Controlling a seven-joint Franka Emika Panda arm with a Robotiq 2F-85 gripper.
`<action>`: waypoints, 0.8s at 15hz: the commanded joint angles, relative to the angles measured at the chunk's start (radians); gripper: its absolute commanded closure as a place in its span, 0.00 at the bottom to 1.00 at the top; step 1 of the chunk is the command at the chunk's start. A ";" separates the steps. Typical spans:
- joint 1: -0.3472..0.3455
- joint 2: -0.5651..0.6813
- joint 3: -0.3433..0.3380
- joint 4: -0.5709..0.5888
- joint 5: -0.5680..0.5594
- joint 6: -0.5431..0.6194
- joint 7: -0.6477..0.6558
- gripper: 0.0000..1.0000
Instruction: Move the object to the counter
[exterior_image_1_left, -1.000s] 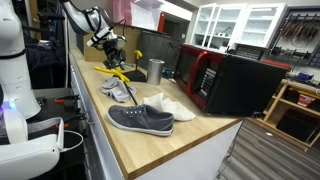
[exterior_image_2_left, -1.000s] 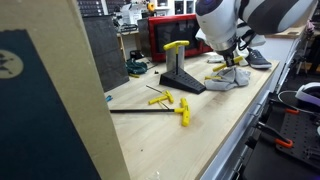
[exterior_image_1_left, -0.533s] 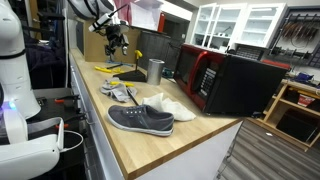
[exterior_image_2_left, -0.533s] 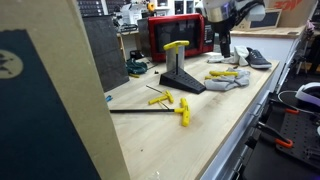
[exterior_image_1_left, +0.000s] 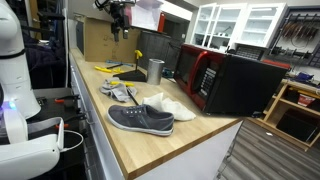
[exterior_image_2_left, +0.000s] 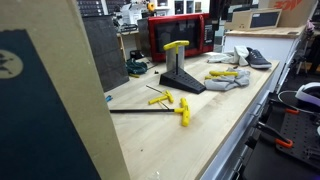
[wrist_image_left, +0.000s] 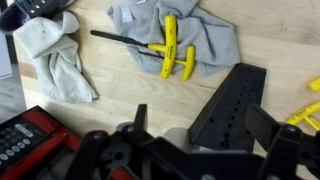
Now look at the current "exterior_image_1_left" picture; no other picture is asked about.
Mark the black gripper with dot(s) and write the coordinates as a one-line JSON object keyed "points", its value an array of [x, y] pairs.
{"points": [[120, 15]]}

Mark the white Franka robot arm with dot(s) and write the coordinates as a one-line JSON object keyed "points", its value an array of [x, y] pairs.
{"points": [[16, 83]]}

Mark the teal object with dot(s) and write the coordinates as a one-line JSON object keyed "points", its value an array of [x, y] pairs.
{"points": [[167, 72]]}

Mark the white counter cabinet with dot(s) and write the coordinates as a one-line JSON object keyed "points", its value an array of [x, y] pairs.
{"points": [[200, 156]]}

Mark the blue object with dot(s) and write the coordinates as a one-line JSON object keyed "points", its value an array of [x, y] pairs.
{"points": [[304, 76]]}

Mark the cardboard box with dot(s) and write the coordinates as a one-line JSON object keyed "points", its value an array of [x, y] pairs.
{"points": [[100, 43]]}

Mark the blue flat tool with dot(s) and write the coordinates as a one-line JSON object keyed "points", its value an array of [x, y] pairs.
{"points": [[116, 62]]}

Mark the red fire extinguisher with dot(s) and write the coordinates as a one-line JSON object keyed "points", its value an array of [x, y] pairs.
{"points": [[161, 23]]}

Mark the dark grey cabinet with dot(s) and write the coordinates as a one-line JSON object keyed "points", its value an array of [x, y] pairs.
{"points": [[160, 50]]}

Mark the black tool stand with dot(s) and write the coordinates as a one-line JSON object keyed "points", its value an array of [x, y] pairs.
{"points": [[131, 77]]}

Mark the grey metal cup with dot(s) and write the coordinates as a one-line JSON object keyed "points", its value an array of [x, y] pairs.
{"points": [[155, 71]]}

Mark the grey cloth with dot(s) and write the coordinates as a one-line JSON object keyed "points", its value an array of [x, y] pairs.
{"points": [[115, 92]]}

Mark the small orange black clamp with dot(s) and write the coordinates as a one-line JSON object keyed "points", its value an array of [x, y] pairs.
{"points": [[65, 99]]}

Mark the grey canvas shoe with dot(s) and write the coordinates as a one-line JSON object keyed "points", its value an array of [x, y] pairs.
{"points": [[140, 118]]}

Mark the white cloth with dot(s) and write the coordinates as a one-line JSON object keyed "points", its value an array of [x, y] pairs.
{"points": [[173, 108]]}

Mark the large orange black clamp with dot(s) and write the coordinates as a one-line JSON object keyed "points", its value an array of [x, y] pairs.
{"points": [[66, 123]]}

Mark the white glass door cabinet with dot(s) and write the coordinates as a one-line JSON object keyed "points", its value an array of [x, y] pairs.
{"points": [[233, 23]]}

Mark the red and black microwave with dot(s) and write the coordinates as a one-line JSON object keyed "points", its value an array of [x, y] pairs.
{"points": [[240, 86]]}

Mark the black crate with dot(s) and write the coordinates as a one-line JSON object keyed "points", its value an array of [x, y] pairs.
{"points": [[250, 51]]}

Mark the wooden shelf unit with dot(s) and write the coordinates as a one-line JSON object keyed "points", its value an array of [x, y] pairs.
{"points": [[278, 100]]}

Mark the black pegboard tool rack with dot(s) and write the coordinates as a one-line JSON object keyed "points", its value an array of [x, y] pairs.
{"points": [[300, 36]]}

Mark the red box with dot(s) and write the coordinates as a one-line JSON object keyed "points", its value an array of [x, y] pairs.
{"points": [[305, 99]]}

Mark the black storage bin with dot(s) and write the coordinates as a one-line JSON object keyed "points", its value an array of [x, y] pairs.
{"points": [[296, 125]]}

